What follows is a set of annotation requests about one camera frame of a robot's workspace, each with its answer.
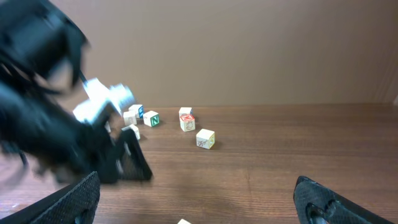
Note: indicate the green-edged centre right block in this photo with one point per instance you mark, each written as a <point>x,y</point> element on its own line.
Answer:
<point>138,110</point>

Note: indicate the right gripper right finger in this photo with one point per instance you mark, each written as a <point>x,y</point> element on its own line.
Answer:
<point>317,204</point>

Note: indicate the green picture wooden block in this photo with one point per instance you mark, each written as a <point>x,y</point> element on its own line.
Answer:
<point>134,128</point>

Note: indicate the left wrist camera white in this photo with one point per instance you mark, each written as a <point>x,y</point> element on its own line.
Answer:
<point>102,100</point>

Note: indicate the plain block above M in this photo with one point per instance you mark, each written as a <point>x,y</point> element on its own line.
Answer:
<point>185,111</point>

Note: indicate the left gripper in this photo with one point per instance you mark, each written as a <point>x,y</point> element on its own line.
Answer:
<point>94,152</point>

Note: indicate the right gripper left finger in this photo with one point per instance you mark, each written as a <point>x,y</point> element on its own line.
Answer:
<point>73,204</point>

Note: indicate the red M wooden block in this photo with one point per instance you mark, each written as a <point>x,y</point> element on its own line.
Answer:
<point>187,122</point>

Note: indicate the green A wooden block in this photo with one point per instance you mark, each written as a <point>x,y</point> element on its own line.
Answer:
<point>151,118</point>

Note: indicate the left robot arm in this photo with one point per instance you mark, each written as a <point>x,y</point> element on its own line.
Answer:
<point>36,37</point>

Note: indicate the red-edged plain wooden block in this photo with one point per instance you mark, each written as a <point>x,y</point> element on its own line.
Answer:
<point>182,221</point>

